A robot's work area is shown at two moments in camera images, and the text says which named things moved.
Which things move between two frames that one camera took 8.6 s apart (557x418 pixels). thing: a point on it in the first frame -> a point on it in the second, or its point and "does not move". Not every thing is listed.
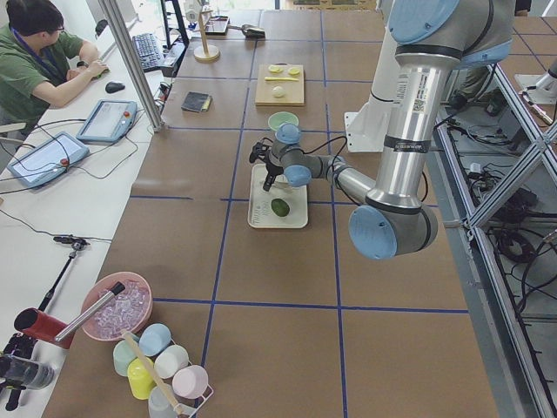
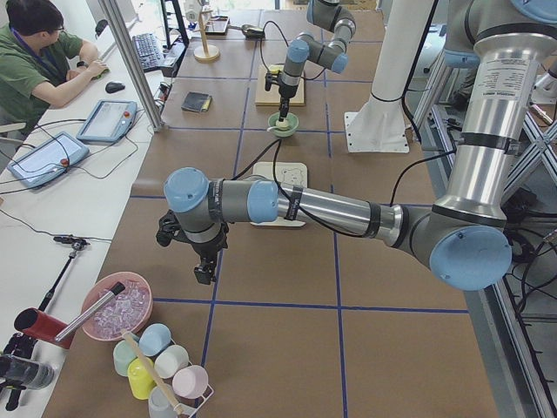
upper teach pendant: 107,121 does not move
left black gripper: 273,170 -> 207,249
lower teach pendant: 47,158 does not move
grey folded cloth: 197,101 does not move
